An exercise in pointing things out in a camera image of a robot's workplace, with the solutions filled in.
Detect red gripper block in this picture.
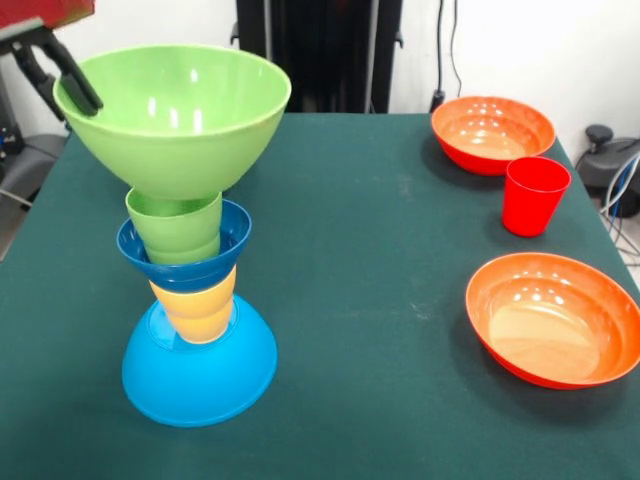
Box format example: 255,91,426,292
0,0,105,124

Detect light green plastic bowl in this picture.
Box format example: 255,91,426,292
52,43,293,202

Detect green stepped plastic cup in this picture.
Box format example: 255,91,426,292
124,187,224,266

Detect dark blue plastic bowl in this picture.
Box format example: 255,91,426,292
116,198,253,295

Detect yellow stepped plastic cup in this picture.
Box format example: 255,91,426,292
148,264,238,346

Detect light blue plastic bowl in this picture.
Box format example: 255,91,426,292
121,293,279,428

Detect black equipment box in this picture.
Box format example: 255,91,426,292
0,69,26,161

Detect dark green tablecloth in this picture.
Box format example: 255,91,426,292
0,109,640,480

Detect orange plastic bowl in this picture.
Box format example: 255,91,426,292
430,95,557,177
464,252,640,390

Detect red plastic cup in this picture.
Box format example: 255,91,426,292
501,156,573,238

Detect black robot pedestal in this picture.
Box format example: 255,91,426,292
230,0,405,114

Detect black wall cable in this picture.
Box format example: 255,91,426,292
430,0,464,114

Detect blue and white cables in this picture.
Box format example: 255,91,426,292
602,152,640,256

